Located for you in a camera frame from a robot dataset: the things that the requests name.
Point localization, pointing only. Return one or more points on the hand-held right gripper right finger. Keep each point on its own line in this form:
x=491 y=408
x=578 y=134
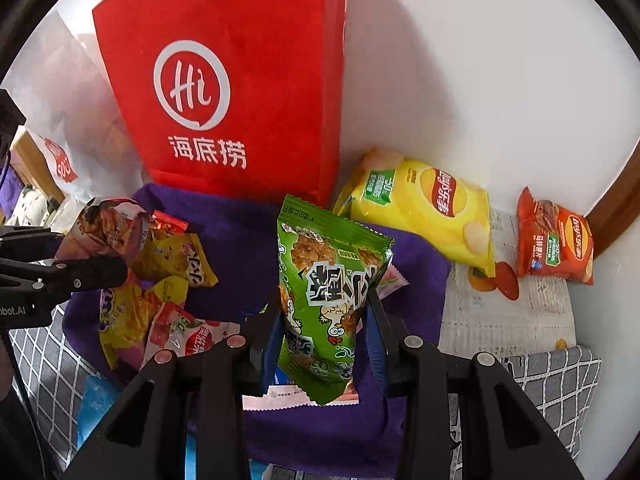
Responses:
x=375 y=350

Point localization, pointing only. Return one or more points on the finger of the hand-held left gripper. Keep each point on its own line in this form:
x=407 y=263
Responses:
x=30 y=240
x=100 y=272

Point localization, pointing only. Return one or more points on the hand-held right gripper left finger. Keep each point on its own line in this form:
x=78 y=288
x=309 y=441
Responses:
x=270 y=355

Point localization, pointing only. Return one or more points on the white pink snack packet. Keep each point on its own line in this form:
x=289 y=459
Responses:
x=280 y=400

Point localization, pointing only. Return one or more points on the brown white snack packet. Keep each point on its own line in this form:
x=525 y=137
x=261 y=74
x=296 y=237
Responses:
x=100 y=225

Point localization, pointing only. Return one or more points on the yellow pink snack packet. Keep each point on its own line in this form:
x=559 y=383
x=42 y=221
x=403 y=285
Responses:
x=125 y=320

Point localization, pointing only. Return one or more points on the small pink snack packet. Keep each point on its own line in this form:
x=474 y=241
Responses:
x=392 y=282

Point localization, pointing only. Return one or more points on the green snack packet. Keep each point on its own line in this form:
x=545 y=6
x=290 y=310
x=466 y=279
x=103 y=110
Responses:
x=330 y=280

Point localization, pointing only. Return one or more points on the red white snack packet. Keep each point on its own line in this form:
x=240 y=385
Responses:
x=185 y=335

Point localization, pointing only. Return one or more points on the purple cloth tray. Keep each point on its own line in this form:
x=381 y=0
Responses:
x=240 y=240

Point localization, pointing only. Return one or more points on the white plush toy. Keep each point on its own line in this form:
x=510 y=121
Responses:
x=35 y=205

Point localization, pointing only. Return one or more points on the grey checked blanket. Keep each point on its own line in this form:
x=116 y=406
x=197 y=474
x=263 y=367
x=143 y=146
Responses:
x=50 y=360

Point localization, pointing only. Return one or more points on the wooden headboard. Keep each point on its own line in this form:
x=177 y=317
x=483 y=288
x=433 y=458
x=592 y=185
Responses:
x=35 y=160

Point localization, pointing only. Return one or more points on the blue tissue pack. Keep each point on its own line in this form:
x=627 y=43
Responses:
x=97 y=410

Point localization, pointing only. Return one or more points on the white plastic bag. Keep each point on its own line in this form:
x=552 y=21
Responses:
x=65 y=110

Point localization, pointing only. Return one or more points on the white fruit print sheet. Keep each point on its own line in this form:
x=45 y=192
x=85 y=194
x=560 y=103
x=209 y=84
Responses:
x=515 y=310

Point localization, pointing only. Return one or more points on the yellow chips bag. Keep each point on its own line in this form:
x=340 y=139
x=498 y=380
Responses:
x=430 y=210

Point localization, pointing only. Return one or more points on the orange chips bag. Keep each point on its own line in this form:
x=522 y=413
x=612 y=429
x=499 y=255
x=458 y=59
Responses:
x=555 y=240

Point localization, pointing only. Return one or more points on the red paper bag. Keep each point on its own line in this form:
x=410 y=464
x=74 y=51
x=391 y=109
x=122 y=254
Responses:
x=250 y=60

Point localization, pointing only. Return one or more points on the brown wooden door frame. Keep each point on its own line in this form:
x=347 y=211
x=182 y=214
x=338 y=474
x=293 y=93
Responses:
x=615 y=215

